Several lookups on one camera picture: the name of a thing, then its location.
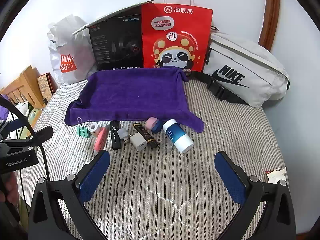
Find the crumpled white paper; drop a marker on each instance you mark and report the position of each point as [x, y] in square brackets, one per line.
[276, 175]

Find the red panda paper bag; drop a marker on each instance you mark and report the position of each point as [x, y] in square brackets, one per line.
[175, 35]

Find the patterned brown book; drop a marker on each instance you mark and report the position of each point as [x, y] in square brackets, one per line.
[47, 86]

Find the small white USB adapter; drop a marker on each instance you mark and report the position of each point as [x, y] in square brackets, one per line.
[123, 134]

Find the white tape roll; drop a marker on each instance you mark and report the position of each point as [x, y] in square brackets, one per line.
[94, 129]

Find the pink utility knife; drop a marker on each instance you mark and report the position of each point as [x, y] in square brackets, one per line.
[101, 139]

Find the blue white bottle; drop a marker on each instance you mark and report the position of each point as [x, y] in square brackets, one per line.
[177, 135]

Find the black Horizon lighter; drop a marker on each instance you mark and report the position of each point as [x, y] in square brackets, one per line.
[116, 141]

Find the person left hand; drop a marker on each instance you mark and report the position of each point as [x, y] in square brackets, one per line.
[12, 190]

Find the brown wooden door frame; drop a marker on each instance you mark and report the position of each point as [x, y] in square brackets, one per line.
[270, 22]

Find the white Nike waist bag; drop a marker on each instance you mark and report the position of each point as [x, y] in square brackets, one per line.
[237, 70]

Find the white charger cube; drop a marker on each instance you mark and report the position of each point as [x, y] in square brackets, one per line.
[138, 141]

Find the wooden bed headboard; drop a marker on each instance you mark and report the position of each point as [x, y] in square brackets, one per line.
[25, 89]

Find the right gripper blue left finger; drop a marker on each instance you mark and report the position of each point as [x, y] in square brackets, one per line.
[90, 176]

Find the black gold lighter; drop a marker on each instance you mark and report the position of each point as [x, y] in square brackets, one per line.
[146, 135]

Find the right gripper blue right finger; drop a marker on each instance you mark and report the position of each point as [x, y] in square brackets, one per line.
[233, 177]

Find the white Miniso plastic bag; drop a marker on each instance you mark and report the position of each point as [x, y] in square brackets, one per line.
[71, 56]

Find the green binder clip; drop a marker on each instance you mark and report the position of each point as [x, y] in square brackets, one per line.
[82, 130]

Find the pink blue eraser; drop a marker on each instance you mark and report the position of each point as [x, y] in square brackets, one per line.
[154, 125]

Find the purple towel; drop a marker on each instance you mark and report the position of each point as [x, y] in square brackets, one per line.
[134, 95]

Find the black headset box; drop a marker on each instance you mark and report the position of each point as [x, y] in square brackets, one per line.
[116, 38]

